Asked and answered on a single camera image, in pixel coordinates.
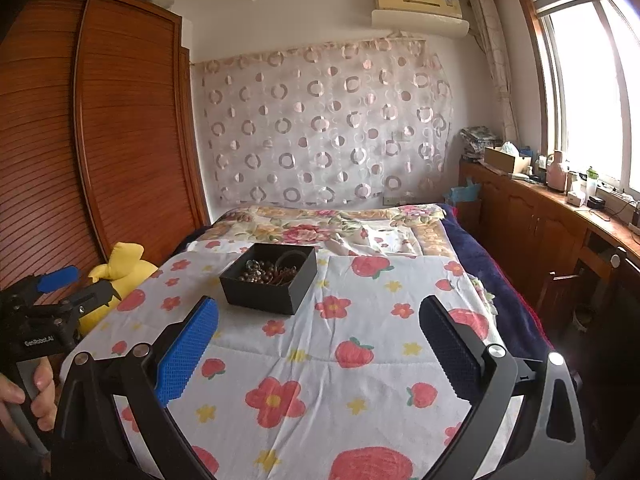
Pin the sheer circle-patterned curtain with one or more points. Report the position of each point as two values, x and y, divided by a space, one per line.
320 125

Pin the stack of folded cloths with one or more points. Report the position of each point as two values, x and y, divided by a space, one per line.
477 140

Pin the dark blue blanket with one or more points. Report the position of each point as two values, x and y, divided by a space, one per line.
480 250

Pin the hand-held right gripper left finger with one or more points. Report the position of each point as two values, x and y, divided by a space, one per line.
187 355

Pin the floral quilt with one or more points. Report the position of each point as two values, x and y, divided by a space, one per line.
310 230

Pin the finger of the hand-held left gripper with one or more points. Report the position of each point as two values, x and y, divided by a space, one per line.
95 297
57 279

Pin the wooden side cabinet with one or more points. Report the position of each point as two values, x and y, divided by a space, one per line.
525 220

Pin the blue paper bag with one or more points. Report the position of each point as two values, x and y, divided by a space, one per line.
465 192

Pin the pink kettle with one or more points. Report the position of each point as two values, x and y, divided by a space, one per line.
556 175

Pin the wooden chair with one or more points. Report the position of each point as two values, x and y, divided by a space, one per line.
560 300

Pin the patterned window curtain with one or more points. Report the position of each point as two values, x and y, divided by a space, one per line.
495 60

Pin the wall air conditioner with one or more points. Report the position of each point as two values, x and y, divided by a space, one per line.
420 10

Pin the person's left hand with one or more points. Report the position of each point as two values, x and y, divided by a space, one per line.
45 400

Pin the flower and fruit printed blanket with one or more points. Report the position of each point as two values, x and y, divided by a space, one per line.
320 360

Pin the small waste bin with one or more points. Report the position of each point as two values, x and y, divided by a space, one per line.
582 317

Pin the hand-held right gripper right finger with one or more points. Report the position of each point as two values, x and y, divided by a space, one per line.
450 355

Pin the wooden slatted wardrobe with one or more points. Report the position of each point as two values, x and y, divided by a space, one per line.
130 135

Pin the open cardboard box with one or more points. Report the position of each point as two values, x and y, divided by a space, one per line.
505 160

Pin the window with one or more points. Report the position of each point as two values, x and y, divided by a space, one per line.
595 70

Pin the green-capped bottle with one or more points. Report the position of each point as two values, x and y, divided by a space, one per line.
592 182

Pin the black cardboard box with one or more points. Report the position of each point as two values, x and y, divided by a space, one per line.
260 300

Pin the yellow plush toy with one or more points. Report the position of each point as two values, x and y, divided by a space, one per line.
127 260

